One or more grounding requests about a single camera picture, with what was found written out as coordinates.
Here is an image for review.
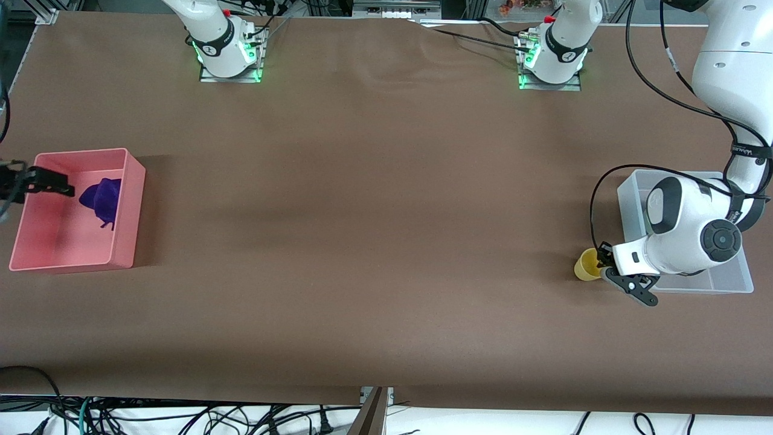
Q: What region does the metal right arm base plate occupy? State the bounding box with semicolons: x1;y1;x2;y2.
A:
199;27;268;84

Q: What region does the clear plastic bin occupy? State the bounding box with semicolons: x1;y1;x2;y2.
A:
617;169;755;295

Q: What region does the purple cloth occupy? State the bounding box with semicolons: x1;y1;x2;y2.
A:
79;178;123;231

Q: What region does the metal table post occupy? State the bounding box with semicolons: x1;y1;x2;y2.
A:
347;387;388;435

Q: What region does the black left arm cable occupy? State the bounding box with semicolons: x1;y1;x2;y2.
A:
590;0;773;257

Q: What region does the black base cable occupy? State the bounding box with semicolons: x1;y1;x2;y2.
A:
417;21;532;52
480;17;532;38

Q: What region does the pink plastic bin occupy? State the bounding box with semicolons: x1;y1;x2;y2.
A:
8;148;147;273

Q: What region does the yellow cup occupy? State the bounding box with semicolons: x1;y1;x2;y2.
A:
574;248;605;282

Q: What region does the white power strip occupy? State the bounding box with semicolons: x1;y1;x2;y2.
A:
353;0;443;19

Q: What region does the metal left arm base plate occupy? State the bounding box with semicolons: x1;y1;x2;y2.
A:
515;33;583;92

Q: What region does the thick black floor cable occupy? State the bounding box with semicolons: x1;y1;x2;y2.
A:
0;365;66;424

